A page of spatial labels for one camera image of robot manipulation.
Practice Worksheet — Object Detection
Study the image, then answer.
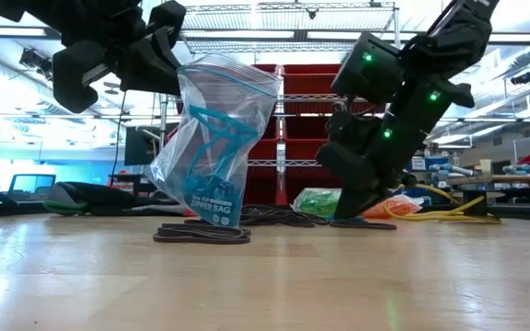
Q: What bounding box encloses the clear plastic zipper bag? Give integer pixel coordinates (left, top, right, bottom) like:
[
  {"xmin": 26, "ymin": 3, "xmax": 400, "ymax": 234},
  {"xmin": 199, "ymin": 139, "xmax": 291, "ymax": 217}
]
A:
[
  {"xmin": 144, "ymin": 52, "xmax": 283, "ymax": 230},
  {"xmin": 291, "ymin": 187, "xmax": 343, "ymax": 219},
  {"xmin": 361, "ymin": 192, "xmax": 425, "ymax": 220}
]

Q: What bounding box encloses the black monitor back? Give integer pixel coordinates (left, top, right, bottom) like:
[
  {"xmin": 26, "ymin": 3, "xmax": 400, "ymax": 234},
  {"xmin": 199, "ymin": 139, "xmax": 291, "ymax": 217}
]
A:
[{"xmin": 124, "ymin": 126, "xmax": 161, "ymax": 166}]

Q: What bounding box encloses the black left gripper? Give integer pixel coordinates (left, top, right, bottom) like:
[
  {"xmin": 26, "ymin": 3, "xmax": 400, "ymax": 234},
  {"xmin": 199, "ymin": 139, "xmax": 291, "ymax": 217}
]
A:
[{"xmin": 0, "ymin": 0, "xmax": 188, "ymax": 115}]

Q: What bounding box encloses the wooden workbench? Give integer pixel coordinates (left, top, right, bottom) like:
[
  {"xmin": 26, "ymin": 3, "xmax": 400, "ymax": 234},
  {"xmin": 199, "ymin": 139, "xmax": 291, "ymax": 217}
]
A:
[{"xmin": 446, "ymin": 174, "xmax": 530, "ymax": 186}]

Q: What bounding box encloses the yellow cable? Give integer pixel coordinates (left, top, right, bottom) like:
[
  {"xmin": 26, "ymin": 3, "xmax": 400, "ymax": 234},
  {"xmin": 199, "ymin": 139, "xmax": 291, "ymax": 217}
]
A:
[{"xmin": 382, "ymin": 181, "xmax": 504, "ymax": 225}]

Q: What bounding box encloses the blue storage bin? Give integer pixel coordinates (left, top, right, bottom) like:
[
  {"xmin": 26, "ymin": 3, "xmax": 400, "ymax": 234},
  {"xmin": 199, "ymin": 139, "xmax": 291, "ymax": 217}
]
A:
[{"xmin": 408, "ymin": 155, "xmax": 440, "ymax": 173}]

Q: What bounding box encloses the blue rubber band bunch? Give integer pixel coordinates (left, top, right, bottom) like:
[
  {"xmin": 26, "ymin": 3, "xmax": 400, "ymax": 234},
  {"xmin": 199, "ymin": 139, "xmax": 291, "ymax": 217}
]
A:
[{"xmin": 184, "ymin": 104, "xmax": 260, "ymax": 194}]

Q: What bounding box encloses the computer monitor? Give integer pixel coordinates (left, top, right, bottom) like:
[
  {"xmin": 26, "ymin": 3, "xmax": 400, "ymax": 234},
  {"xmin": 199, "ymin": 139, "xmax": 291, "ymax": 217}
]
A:
[{"xmin": 6, "ymin": 173, "xmax": 57, "ymax": 202}]

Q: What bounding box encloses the grey blue pipe fitting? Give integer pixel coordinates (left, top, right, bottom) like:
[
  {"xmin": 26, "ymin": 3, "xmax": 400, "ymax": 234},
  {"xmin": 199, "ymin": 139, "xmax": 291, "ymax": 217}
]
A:
[
  {"xmin": 502, "ymin": 163, "xmax": 530, "ymax": 177},
  {"xmin": 429, "ymin": 162, "xmax": 477, "ymax": 181}
]

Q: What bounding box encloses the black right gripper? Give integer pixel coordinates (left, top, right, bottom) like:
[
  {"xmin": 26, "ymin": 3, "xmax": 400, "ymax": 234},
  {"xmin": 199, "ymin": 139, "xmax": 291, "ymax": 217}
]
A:
[{"xmin": 315, "ymin": 108, "xmax": 418, "ymax": 221}]

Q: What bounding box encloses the black and green bag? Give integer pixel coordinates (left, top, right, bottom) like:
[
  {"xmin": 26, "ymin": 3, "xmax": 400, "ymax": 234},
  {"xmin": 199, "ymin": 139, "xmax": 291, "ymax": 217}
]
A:
[{"xmin": 41, "ymin": 178, "xmax": 197, "ymax": 218}]

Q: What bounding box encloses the chrome wire shelving rack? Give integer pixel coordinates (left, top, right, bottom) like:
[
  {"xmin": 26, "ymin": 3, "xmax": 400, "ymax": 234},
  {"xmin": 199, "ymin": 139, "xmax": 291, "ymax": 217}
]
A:
[{"xmin": 156, "ymin": 2, "xmax": 407, "ymax": 203}]

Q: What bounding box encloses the green rubber band bunch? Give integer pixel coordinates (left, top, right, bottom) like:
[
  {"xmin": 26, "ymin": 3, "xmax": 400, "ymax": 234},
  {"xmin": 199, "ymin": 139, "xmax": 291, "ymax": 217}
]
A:
[{"xmin": 294, "ymin": 188, "xmax": 342, "ymax": 218}]

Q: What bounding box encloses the orange rubber band bunch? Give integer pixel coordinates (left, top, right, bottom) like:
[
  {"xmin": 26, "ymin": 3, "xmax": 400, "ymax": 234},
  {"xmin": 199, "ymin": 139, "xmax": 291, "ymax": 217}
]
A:
[{"xmin": 363, "ymin": 196, "xmax": 416, "ymax": 219}]

